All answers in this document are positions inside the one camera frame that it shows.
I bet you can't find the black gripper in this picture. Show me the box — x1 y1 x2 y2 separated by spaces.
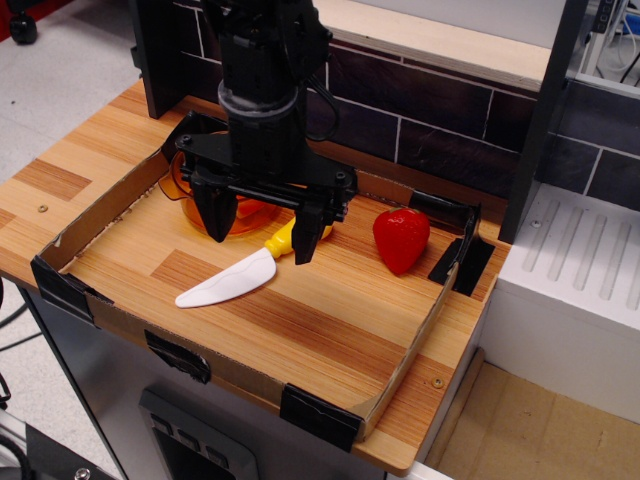
176 107 357 265

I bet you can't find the salmon sushi toy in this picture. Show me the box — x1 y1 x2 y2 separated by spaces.
236 196 276 221

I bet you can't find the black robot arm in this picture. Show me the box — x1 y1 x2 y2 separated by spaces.
176 1 357 265

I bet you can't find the orange transparent plastic pot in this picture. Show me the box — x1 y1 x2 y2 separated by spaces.
158 134 283 236

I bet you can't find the cardboard fence with black tape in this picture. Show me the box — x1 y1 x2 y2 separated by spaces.
31 148 497 462

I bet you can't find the red toy strawberry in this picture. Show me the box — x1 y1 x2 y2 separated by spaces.
373 208 431 275

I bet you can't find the grey oven control panel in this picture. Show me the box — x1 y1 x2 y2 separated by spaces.
139 390 260 479

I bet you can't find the light wooden shelf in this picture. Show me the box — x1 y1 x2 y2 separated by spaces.
314 0 551 92

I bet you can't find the black caster wheel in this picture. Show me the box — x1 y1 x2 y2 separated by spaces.
9 11 38 45

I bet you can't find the white ridged sink drainboard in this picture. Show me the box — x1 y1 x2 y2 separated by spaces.
480 184 639 422

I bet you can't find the yellow handled white toy knife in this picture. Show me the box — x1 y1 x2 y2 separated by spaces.
174 217 334 310

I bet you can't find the dark grey left post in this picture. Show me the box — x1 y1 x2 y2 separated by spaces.
127 0 224 120

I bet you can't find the dark grey post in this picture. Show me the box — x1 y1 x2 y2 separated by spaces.
127 0 224 120
499 1 588 244

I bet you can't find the dark grey right post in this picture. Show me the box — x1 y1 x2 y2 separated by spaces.
499 1 588 244

